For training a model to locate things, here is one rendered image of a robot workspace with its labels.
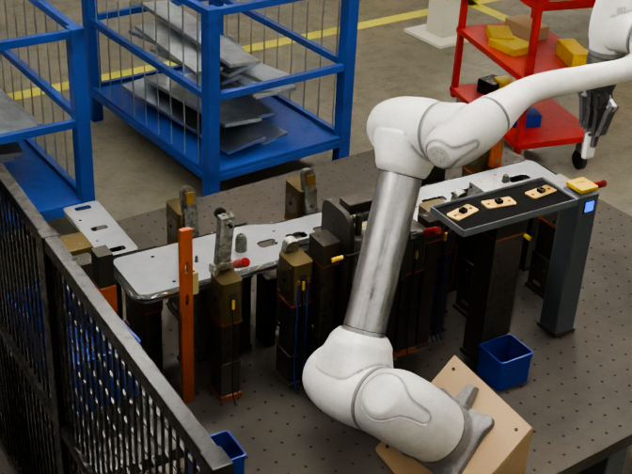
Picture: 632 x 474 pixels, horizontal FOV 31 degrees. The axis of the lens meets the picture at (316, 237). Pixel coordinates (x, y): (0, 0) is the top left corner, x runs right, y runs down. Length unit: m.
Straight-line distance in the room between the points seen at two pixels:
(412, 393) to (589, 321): 1.02
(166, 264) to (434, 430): 0.82
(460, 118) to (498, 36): 3.31
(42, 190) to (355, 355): 2.67
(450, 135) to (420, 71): 4.38
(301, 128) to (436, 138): 3.14
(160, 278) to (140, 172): 2.72
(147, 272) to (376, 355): 0.63
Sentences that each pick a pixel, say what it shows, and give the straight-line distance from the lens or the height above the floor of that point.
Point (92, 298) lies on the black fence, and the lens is 1.72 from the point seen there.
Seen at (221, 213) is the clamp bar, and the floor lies 1.21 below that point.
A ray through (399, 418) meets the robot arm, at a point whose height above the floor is 0.98.
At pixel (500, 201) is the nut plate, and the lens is 2.85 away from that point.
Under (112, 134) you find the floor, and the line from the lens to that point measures 5.86.
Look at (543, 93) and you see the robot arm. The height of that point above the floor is 1.51.
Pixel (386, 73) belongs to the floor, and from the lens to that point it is 6.71.
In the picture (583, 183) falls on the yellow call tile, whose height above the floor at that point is 1.16.
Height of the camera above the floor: 2.49
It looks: 30 degrees down
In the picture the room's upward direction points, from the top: 3 degrees clockwise
